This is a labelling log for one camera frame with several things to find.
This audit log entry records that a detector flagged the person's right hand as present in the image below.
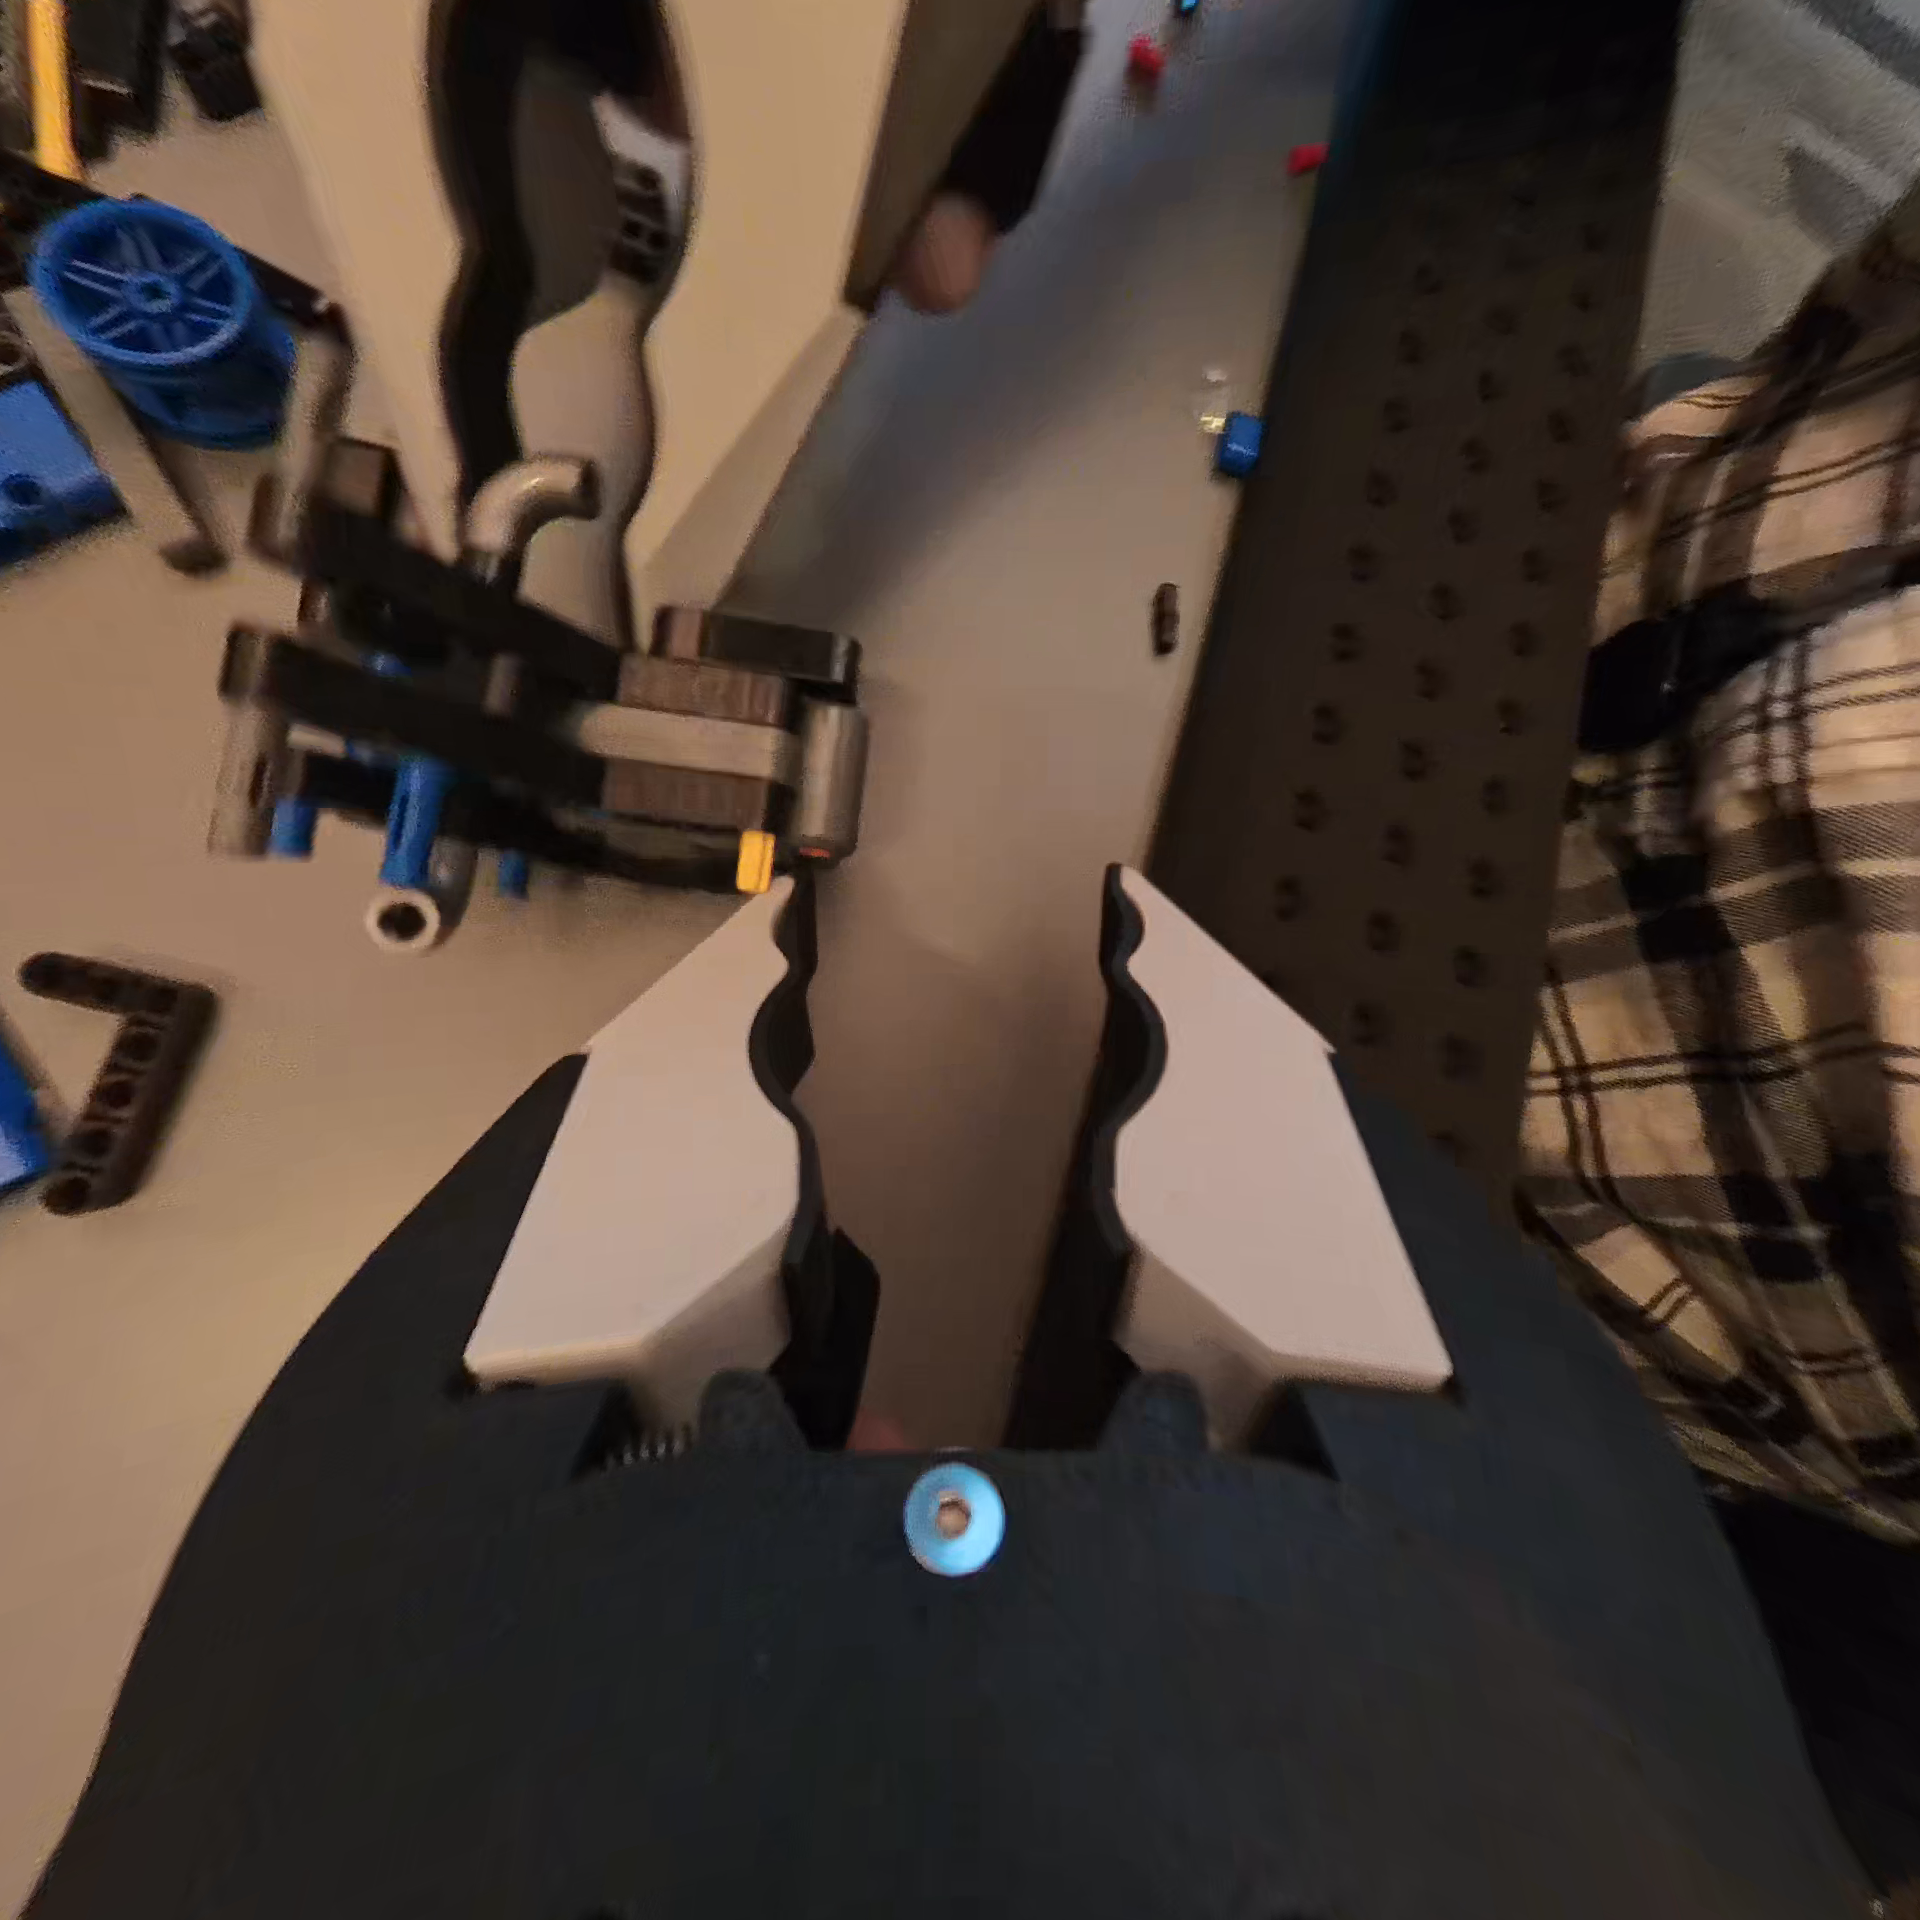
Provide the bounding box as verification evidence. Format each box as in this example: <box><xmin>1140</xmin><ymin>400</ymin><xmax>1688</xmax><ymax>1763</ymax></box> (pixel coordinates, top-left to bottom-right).
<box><xmin>896</xmin><ymin>192</ymin><xmax>1001</xmax><ymax>315</ymax></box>

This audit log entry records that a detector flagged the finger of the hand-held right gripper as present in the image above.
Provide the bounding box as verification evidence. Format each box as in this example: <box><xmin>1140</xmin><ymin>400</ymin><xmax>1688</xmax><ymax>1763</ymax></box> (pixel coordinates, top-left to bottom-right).
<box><xmin>256</xmin><ymin>0</ymin><xmax>535</xmax><ymax>557</ymax></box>
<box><xmin>620</xmin><ymin>0</ymin><xmax>912</xmax><ymax>611</ymax></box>

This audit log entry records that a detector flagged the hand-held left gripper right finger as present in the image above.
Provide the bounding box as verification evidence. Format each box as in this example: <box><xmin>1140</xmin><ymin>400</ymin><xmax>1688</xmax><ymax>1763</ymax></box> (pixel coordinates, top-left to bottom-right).
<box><xmin>1004</xmin><ymin>866</ymin><xmax>1456</xmax><ymax>1450</ymax></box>

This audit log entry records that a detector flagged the partly built toy chassis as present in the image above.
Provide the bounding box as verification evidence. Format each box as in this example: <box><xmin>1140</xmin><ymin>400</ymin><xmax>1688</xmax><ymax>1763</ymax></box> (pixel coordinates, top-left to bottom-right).
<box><xmin>207</xmin><ymin>442</ymin><xmax>873</xmax><ymax>957</ymax></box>

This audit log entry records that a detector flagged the blue spoked toy wheel rim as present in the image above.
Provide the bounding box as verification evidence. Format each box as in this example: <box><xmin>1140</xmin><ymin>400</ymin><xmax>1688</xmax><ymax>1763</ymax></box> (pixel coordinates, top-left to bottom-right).
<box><xmin>28</xmin><ymin>197</ymin><xmax>301</xmax><ymax>452</ymax></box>

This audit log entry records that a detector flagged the blue curved toy panel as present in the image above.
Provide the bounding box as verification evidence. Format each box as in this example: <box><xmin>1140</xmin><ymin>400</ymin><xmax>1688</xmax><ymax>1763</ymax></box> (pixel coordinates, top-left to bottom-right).
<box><xmin>0</xmin><ymin>372</ymin><xmax>135</xmax><ymax>567</ymax></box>
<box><xmin>0</xmin><ymin>1034</ymin><xmax>56</xmax><ymax>1199</ymax></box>

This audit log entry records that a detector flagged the person's plaid shirt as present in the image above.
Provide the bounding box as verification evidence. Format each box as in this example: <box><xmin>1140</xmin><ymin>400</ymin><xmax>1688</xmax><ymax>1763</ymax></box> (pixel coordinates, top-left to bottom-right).
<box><xmin>1518</xmin><ymin>227</ymin><xmax>1920</xmax><ymax>1503</ymax></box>

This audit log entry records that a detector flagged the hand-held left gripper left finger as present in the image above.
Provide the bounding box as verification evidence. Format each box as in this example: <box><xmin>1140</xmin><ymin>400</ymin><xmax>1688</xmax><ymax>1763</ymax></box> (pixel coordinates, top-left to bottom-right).
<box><xmin>463</xmin><ymin>871</ymin><xmax>882</xmax><ymax>1450</ymax></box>

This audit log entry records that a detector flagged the pile of black toy beams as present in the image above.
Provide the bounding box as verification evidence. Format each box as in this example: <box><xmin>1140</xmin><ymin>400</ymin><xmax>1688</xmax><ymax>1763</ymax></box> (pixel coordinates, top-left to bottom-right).
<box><xmin>0</xmin><ymin>0</ymin><xmax>363</xmax><ymax>1220</ymax></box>

